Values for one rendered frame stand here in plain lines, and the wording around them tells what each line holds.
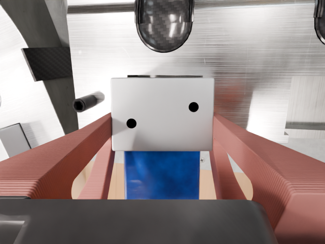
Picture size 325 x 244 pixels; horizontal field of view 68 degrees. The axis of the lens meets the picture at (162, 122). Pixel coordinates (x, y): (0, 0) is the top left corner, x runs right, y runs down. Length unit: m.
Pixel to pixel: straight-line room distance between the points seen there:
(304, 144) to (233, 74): 0.15
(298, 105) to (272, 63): 0.05
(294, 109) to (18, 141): 0.25
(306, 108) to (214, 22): 0.10
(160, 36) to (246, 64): 0.06
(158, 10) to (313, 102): 0.13
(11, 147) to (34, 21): 0.12
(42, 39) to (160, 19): 0.14
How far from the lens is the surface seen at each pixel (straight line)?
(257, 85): 0.17
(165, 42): 0.17
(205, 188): 0.30
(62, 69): 0.27
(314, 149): 0.29
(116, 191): 0.33
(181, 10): 0.17
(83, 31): 0.19
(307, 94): 0.21
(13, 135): 0.27
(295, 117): 0.21
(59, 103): 0.26
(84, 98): 0.18
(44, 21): 0.29
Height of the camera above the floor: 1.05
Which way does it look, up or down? 71 degrees down
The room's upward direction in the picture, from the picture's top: 146 degrees counter-clockwise
